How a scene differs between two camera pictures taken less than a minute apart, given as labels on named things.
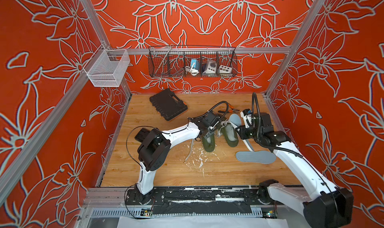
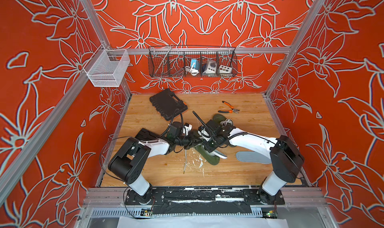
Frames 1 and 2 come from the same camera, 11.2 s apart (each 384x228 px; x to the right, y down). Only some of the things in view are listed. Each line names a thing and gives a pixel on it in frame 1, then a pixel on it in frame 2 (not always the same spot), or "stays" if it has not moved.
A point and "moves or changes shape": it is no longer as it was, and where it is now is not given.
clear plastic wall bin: [107, 67] stays
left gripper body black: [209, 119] → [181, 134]
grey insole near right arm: [262, 157] stays
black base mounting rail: [202, 201] stays
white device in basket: [211, 67] stays
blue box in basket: [196, 65] stays
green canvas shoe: [209, 147] moves or changes shape
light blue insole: [235, 120] → [217, 153]
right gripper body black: [250, 133] → [211, 144]
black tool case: [167, 104] stays
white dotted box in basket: [225, 69] stays
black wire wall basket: [192, 62] stays
